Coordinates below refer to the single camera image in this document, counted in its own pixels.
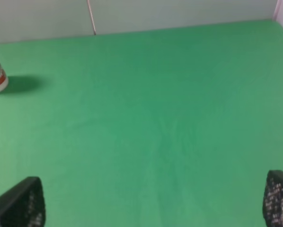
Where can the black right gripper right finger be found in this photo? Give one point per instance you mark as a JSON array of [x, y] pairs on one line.
[[272, 208]]

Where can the green table cloth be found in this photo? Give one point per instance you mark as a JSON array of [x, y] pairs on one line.
[[167, 128]]

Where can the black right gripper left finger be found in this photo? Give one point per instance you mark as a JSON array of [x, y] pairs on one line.
[[23, 205]]

